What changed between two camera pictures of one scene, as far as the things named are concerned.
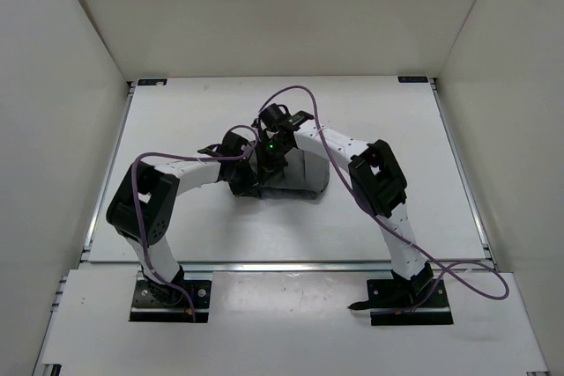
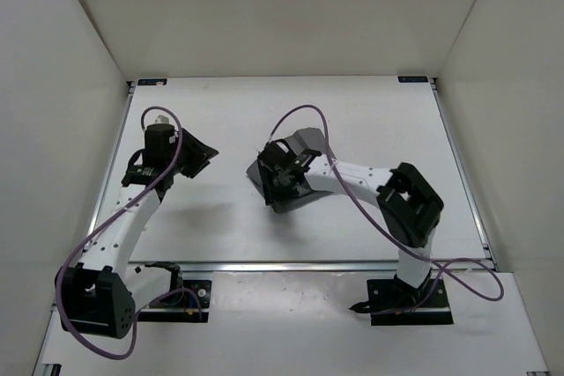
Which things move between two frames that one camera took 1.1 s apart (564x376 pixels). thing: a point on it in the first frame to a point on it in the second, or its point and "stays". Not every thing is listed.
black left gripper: (247, 188) to (202, 152)
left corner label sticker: (152, 82) stays
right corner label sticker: (412, 79) stays
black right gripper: (268, 169) to (274, 195)
